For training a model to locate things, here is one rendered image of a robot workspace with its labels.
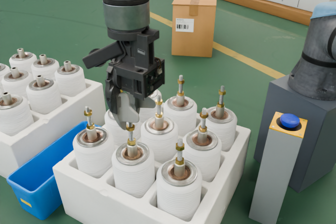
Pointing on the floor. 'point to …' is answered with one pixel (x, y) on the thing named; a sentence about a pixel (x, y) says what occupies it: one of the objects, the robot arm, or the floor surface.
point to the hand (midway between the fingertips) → (127, 118)
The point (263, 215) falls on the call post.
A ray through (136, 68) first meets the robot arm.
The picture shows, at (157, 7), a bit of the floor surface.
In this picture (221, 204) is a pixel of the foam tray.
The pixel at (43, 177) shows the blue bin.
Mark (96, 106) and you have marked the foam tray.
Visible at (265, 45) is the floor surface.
